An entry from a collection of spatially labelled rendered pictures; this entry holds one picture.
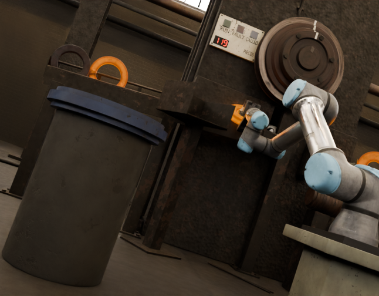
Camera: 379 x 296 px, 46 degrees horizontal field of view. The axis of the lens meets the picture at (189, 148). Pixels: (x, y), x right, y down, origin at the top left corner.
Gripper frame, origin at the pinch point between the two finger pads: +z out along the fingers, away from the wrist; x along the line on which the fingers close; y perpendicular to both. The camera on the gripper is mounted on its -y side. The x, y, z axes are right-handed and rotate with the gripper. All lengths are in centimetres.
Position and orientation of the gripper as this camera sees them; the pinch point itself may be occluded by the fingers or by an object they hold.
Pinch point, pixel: (243, 111)
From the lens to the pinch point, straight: 231.0
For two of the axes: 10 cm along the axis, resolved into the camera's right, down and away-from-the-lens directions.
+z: -0.9, -2.5, 9.6
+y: 3.7, -9.1, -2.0
